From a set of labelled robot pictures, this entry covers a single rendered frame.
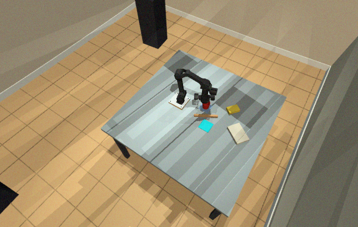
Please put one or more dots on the red cup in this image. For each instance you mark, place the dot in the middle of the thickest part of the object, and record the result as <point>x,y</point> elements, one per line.
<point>206,106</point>

